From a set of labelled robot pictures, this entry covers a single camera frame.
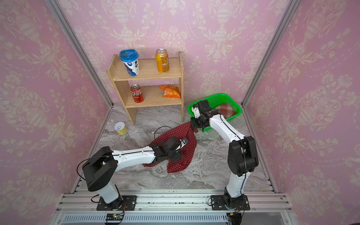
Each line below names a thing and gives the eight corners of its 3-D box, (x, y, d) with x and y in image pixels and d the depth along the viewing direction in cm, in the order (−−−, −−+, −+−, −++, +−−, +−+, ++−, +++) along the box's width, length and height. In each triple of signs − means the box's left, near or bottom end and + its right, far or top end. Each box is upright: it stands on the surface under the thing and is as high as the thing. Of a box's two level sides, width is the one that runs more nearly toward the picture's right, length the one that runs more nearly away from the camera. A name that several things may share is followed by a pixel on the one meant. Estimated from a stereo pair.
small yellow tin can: (115, 134, 104) (112, 130, 100) (119, 126, 109) (116, 121, 105) (126, 134, 104) (123, 130, 100) (128, 126, 109) (126, 121, 105)
